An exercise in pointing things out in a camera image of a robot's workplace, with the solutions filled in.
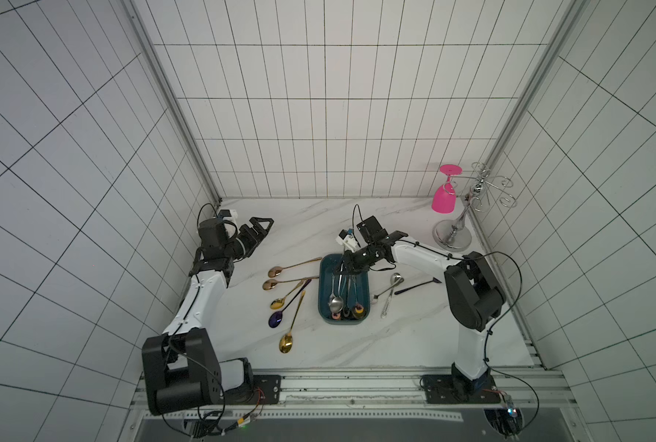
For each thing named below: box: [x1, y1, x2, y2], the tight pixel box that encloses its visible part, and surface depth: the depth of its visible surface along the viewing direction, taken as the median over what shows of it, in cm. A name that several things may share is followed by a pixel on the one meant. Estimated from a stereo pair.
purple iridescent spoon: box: [351, 275, 366, 320], surface depth 87 cm
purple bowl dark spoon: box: [268, 278, 313, 329], surface depth 87 cm
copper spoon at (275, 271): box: [267, 256, 323, 279], surface depth 99 cm
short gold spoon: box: [269, 279, 305, 310], surface depth 91 cm
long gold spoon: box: [278, 290, 306, 354], surface depth 83 cm
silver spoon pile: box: [328, 262, 344, 314], surface depth 85 cm
